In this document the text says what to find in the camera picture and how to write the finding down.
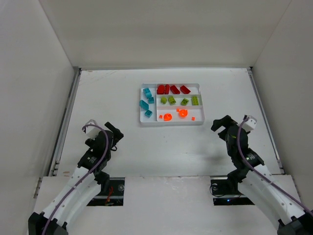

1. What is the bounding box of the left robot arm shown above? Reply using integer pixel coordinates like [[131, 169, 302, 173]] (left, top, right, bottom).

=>
[[28, 120, 124, 235]]

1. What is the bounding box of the red lego brick cluster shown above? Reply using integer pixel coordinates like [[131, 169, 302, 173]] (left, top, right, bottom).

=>
[[164, 84, 170, 94]]

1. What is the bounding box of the lime lego brick cluster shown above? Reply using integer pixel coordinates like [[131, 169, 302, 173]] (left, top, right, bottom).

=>
[[180, 98, 189, 106], [191, 96, 199, 106]]

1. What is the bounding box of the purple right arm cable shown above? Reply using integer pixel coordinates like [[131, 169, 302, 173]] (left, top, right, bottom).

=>
[[237, 117, 313, 216]]

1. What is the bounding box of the lime small lego brick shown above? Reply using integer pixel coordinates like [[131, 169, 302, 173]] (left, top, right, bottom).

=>
[[161, 97, 167, 104]]

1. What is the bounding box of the orange round disc piece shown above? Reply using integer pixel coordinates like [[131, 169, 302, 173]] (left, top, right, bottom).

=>
[[179, 109, 188, 118]]

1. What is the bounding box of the red long brick cluster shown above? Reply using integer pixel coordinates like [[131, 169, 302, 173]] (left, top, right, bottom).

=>
[[180, 85, 191, 94]]

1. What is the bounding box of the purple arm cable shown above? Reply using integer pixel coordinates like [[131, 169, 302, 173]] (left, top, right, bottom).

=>
[[237, 117, 313, 216], [41, 124, 110, 235]]

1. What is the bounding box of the red long lego brick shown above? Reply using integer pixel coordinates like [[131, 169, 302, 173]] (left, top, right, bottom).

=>
[[170, 85, 180, 94]]

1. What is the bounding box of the white compartment tray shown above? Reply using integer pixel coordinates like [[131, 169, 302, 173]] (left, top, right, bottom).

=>
[[139, 83, 205, 126]]

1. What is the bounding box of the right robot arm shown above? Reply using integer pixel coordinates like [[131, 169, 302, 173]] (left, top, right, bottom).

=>
[[211, 115, 313, 235]]

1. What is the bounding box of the red rounded lego brick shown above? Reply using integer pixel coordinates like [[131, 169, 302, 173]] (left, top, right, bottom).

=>
[[156, 85, 165, 94]]

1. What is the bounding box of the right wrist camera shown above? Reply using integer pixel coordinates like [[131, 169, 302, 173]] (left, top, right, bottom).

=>
[[243, 116, 257, 132]]

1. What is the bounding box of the lime lego plate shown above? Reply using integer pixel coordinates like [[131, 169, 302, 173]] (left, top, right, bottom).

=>
[[168, 96, 176, 105]]

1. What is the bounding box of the teal lego in tray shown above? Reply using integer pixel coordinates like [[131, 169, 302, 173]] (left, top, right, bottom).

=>
[[148, 97, 155, 104]]

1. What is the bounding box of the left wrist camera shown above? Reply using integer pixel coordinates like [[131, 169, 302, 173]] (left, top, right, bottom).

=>
[[82, 119, 100, 140]]

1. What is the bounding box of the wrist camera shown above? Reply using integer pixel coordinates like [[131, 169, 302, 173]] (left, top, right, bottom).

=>
[[243, 116, 257, 132], [82, 119, 100, 140]]

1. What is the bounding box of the teal lego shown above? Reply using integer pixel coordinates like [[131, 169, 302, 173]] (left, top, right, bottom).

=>
[[139, 100, 149, 111], [148, 97, 155, 104]]

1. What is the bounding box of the teal rounded lego brick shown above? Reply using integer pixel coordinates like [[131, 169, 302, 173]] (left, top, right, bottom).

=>
[[143, 88, 152, 98]]

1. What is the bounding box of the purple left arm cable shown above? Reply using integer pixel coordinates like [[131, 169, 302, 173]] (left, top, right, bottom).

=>
[[41, 124, 110, 235]]

